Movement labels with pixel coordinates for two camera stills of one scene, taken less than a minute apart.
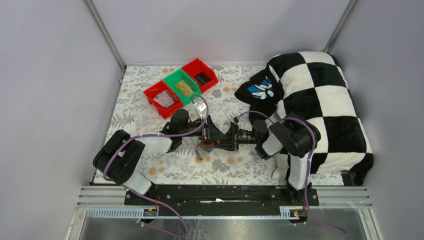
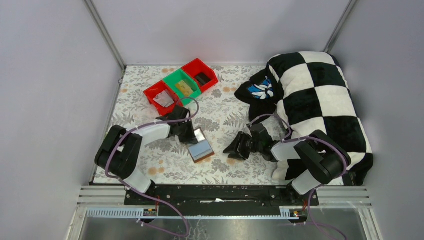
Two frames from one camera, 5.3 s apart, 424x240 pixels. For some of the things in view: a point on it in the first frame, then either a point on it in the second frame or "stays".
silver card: x=164 y=98 stays
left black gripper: x=205 y=132 to x=189 y=133
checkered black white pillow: x=312 y=86 stays
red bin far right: x=197 y=66 stays
